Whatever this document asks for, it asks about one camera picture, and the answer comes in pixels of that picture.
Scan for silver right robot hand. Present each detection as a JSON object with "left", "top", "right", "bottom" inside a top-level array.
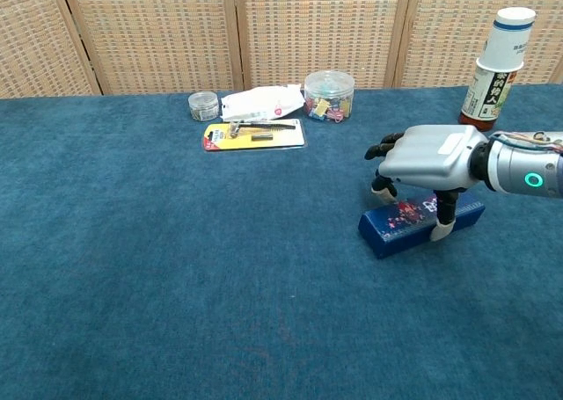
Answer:
[{"left": 363, "top": 125, "right": 489, "bottom": 243}]

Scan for blue cardboard glasses box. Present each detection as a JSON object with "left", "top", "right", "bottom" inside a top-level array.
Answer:
[{"left": 357, "top": 192, "right": 486, "bottom": 259}]

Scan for brown tea bottle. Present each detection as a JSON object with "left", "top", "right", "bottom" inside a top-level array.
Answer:
[{"left": 457, "top": 57, "right": 515, "bottom": 133}]

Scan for clear jar of binder clips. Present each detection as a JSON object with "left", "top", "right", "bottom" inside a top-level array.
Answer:
[{"left": 303, "top": 69, "right": 355, "bottom": 123}]

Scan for yellow razor blister pack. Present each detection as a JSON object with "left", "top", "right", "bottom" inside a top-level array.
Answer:
[{"left": 202, "top": 118, "right": 307, "bottom": 153}]

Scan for white wet wipes pack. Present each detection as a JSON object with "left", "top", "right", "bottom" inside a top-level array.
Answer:
[{"left": 219, "top": 83, "right": 305, "bottom": 122}]

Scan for small clear pin jar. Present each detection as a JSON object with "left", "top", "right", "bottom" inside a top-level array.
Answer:
[{"left": 187, "top": 91, "right": 220, "bottom": 122}]

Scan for woven bamboo folding screen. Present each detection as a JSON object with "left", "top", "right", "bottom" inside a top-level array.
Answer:
[{"left": 0, "top": 0, "right": 563, "bottom": 98}]

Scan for blue carpet table cover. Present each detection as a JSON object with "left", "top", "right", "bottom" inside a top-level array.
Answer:
[{"left": 0, "top": 83, "right": 563, "bottom": 400}]

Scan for coloured wrist wires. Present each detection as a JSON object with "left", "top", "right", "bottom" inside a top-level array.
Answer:
[{"left": 490, "top": 130, "right": 563, "bottom": 154}]

